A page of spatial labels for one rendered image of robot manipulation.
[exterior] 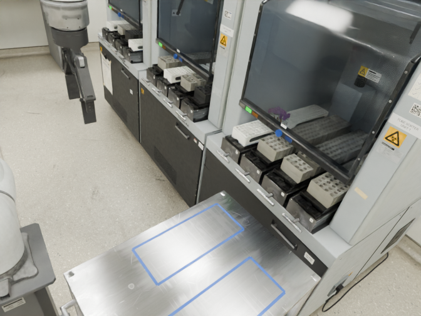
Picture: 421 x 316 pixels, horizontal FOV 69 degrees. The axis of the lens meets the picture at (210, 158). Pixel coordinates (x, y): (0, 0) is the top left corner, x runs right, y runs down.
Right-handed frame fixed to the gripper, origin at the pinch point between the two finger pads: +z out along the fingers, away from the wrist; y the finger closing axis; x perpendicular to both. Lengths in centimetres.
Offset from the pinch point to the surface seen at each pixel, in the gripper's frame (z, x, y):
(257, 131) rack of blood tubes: 34, 78, -7
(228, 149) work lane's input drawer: 43, 66, -11
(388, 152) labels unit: 6, 75, 49
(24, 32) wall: 93, 26, -360
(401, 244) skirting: 119, 185, 55
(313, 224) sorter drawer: 42, 66, 42
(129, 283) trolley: 38.0, -1.6, 32.0
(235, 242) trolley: 38, 33, 36
